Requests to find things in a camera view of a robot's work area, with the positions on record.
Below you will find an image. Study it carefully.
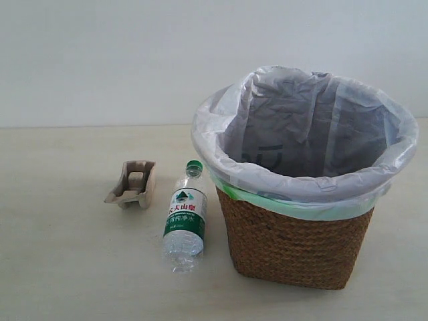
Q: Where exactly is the green plastic bin liner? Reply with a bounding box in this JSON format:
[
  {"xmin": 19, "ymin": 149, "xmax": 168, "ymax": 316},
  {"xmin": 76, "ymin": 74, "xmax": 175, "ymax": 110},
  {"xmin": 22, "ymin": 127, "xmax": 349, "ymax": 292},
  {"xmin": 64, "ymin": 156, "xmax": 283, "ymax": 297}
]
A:
[{"xmin": 213, "ymin": 177, "xmax": 377, "ymax": 221}]

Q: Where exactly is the white plastic bin liner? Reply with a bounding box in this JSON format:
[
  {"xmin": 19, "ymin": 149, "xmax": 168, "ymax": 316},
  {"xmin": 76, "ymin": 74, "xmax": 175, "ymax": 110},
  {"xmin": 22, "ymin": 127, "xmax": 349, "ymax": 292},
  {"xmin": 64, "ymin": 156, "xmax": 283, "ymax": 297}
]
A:
[{"xmin": 191, "ymin": 66, "xmax": 419, "ymax": 203}]

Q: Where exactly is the brown cardboard pulp tray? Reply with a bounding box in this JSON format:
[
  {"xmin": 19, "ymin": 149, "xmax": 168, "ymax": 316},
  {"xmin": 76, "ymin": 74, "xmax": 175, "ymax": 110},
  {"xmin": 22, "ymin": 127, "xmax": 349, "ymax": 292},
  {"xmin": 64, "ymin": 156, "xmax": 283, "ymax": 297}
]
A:
[{"xmin": 104, "ymin": 160, "xmax": 156, "ymax": 209}]

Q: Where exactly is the green label water bottle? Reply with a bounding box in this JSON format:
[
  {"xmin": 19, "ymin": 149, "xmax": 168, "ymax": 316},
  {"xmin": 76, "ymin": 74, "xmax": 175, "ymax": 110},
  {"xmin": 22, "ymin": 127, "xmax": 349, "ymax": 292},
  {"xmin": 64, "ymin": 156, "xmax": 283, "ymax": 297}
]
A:
[{"xmin": 163, "ymin": 160, "xmax": 207, "ymax": 273}]

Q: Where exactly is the brown woven wicker bin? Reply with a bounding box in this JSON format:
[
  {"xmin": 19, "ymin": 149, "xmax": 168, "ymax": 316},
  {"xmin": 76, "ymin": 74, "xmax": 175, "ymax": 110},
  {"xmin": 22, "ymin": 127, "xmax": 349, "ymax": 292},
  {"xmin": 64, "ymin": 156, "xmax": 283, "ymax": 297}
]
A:
[{"xmin": 217, "ymin": 189, "xmax": 373, "ymax": 290}]

